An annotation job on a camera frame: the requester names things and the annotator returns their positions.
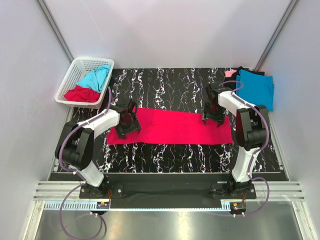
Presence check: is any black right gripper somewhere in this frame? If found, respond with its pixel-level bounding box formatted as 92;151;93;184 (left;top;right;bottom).
201;102;226;127

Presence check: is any red t-shirt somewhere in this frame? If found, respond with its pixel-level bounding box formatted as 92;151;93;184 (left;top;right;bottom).
106;108;234;145

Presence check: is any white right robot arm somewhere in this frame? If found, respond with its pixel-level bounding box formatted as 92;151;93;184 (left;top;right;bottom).
202;83;270;199

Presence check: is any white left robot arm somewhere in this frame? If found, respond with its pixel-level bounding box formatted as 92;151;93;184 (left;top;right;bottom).
55;98;141;198

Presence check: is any folded black t-shirt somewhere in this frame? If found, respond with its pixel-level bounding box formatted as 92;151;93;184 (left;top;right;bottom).
224;66;265;90

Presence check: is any folded pink t-shirt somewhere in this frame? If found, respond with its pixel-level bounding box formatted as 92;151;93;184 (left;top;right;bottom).
224;70;237;78

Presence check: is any folded blue t-shirt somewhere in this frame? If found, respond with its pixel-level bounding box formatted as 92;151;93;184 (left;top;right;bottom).
236;69;275;112

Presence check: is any red shirt in basket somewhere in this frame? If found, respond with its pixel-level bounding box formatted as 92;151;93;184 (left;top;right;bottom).
64;85;101;103

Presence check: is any light blue shirt in basket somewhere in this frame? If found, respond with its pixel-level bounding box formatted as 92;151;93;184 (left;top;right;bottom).
76;65;111;93

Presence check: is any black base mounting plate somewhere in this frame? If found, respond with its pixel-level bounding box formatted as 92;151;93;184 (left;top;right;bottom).
79;173;257;210

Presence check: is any white plastic laundry basket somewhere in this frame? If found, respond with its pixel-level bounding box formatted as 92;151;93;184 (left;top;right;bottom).
55;56;115;109

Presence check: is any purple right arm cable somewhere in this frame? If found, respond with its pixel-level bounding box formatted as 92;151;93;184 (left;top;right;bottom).
218;80;271;217

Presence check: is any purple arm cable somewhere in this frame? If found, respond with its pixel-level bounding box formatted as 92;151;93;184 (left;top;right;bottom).
58;86;113;238
218;80;271;217

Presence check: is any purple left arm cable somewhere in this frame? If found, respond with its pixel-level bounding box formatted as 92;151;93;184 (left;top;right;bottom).
58;86;113;238

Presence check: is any aluminium frame rail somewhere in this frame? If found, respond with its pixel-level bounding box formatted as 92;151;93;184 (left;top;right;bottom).
33;181;304;212

